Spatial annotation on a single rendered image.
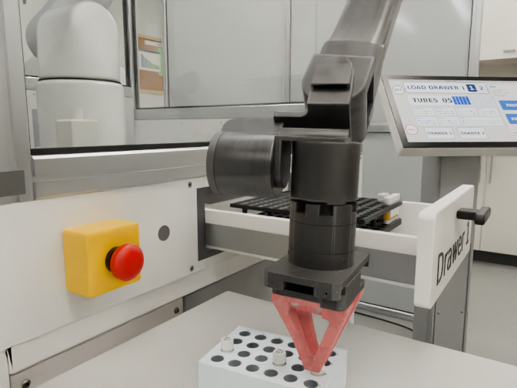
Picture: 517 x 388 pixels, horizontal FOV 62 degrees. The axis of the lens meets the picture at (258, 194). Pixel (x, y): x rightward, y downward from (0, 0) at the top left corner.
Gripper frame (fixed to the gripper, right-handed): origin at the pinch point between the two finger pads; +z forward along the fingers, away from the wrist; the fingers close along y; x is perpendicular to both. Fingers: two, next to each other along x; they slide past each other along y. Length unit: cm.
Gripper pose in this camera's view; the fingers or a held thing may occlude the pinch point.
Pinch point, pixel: (315, 357)
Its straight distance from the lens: 42.1
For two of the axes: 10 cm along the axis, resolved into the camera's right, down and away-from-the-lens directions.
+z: -0.3, 9.9, 1.5
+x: 8.9, 0.9, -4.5
